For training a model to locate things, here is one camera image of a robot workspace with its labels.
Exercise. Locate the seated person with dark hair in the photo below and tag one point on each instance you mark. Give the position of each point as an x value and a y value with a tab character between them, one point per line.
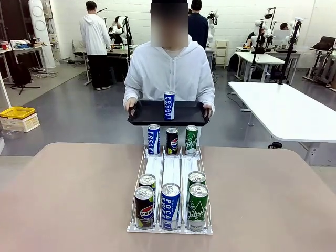
284	26

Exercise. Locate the long white desk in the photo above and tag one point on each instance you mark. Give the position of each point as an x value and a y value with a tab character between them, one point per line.
260	57

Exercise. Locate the clear plastic bowl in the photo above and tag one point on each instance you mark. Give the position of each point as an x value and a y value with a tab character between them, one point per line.
11	134

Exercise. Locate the person's left forearm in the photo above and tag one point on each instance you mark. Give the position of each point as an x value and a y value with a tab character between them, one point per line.
208	93

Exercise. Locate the brown chair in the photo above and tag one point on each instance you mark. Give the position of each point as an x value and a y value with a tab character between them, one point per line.
326	43

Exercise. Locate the white drawer cabinet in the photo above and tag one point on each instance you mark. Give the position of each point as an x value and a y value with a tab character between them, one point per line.
222	51

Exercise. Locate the black tripod with bag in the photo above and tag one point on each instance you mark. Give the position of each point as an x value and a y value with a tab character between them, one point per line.
21	74

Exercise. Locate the black camera stand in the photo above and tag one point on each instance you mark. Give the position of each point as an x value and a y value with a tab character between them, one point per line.
256	50

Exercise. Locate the large white table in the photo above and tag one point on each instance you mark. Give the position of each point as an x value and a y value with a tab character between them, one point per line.
283	110

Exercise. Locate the person's right forearm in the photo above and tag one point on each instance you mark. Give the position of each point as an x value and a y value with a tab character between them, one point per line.
131	90

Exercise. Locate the black plastic serving tray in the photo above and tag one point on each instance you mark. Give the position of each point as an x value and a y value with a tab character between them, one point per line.
147	113

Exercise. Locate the blue Pocari Sweat can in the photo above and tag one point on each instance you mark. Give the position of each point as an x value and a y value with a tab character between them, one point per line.
170	210
169	106
153	140

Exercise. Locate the person's right hand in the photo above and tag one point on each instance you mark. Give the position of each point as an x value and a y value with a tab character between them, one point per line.
130	103

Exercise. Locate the black backpack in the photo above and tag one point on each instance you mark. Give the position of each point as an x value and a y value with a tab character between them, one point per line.
232	62

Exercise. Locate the white tower air conditioner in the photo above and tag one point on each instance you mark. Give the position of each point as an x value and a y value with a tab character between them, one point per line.
39	26

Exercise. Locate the red cup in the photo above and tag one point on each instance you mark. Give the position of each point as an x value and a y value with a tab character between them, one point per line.
4	46

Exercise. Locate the man in white hooded jacket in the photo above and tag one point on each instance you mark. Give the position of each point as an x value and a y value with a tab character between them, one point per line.
94	34

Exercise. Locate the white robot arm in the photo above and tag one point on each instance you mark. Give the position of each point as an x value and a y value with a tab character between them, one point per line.
212	23

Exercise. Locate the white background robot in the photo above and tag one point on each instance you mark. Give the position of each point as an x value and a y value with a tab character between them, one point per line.
118	26

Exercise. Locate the white plastic crate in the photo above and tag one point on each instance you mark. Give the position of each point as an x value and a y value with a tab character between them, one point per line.
23	124

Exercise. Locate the cluttered white desk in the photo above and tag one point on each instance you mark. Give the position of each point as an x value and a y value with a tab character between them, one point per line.
26	50

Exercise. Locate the black pole stand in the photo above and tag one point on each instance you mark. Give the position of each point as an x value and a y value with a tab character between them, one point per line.
128	39

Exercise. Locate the grey workbench desk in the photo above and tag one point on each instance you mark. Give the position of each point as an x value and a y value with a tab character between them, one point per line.
118	51

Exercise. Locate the yellow plastic crate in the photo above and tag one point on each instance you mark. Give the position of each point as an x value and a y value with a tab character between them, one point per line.
17	112

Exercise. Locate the person in white hoodie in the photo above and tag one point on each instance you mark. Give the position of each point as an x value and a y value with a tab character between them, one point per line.
157	71

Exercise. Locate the green Chilsung cider can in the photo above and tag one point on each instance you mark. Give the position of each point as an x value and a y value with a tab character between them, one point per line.
197	177
191	141
198	210

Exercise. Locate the black Pepsi can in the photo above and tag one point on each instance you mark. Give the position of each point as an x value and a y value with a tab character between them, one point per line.
172	141
144	207
147	180

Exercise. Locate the person's left hand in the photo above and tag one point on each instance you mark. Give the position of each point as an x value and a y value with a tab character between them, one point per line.
208	109

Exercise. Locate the person in navy jacket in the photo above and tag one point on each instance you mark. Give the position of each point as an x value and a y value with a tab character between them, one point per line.
198	26

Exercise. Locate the tall black tripod stand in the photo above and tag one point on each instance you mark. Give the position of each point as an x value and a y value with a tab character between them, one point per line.
290	52

